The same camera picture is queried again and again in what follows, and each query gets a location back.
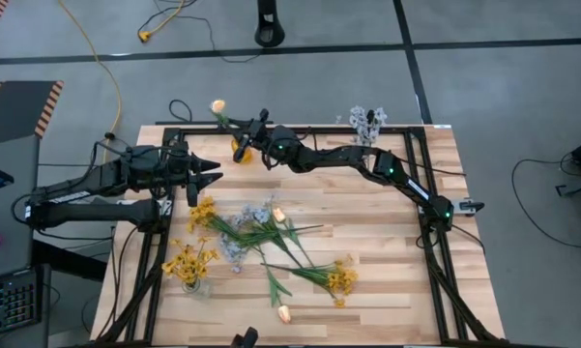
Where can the black stand base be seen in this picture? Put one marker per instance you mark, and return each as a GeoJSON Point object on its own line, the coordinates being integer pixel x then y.
{"type": "Point", "coordinates": [269, 34]}

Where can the backlit black keyboard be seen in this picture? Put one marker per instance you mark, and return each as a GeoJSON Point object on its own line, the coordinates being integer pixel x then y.
{"type": "Point", "coordinates": [9, 304]}

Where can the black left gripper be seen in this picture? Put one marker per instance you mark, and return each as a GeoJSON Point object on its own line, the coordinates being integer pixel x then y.
{"type": "Point", "coordinates": [174, 166]}

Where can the black aluminium table frame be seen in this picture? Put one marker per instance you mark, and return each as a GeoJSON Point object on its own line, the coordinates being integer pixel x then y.
{"type": "Point", "coordinates": [198, 131]}

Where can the long black floor tape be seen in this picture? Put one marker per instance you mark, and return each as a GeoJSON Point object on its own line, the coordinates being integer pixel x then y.
{"type": "Point", "coordinates": [125, 56]}

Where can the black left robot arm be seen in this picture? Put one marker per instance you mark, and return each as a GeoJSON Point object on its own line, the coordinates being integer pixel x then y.
{"type": "Point", "coordinates": [87, 212]}

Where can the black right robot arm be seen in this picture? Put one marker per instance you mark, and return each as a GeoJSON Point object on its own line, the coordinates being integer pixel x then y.
{"type": "Point", "coordinates": [406, 181]}

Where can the amber glass bottle vase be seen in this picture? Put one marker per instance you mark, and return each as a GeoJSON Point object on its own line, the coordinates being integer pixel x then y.
{"type": "Point", "coordinates": [247, 157]}

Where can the grey side desk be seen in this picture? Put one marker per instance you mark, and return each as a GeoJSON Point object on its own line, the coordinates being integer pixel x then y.
{"type": "Point", "coordinates": [14, 256]}

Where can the short black floor tape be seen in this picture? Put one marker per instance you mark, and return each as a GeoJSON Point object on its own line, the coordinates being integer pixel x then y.
{"type": "Point", "coordinates": [411, 58]}

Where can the peach artificial tulip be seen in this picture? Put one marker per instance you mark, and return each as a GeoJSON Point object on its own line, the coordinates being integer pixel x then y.
{"type": "Point", "coordinates": [279, 215]}
{"type": "Point", "coordinates": [284, 314]}
{"type": "Point", "coordinates": [218, 106]}

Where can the thin black bar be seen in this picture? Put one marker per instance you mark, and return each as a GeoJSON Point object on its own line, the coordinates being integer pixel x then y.
{"type": "Point", "coordinates": [198, 123]}

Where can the yellow artificial flower bunch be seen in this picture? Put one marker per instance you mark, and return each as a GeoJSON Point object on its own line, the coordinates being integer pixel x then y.
{"type": "Point", "coordinates": [188, 266]}
{"type": "Point", "coordinates": [340, 280]}
{"type": "Point", "coordinates": [203, 212]}

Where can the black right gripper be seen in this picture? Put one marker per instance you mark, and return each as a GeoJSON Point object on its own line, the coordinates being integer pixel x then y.
{"type": "Point", "coordinates": [266, 137]}

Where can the small black unidentified object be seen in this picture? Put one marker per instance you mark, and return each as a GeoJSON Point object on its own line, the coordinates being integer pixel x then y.
{"type": "Point", "coordinates": [245, 338]}

